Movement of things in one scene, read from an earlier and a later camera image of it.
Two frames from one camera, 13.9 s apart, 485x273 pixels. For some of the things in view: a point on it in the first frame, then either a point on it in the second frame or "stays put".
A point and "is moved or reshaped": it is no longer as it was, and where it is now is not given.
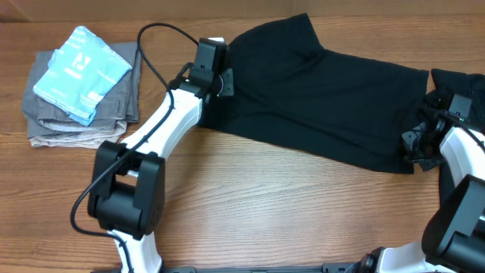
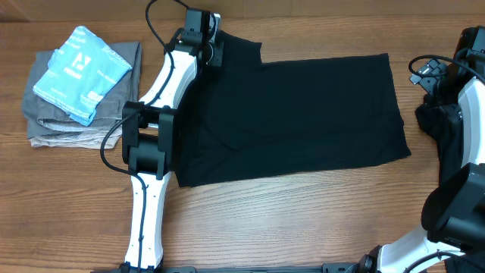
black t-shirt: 288,90 is moved or reshaped
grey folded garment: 119,106 stays put
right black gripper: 407,137 to 439,100
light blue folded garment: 80,74 stays put
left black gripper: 229,81 to 218,57
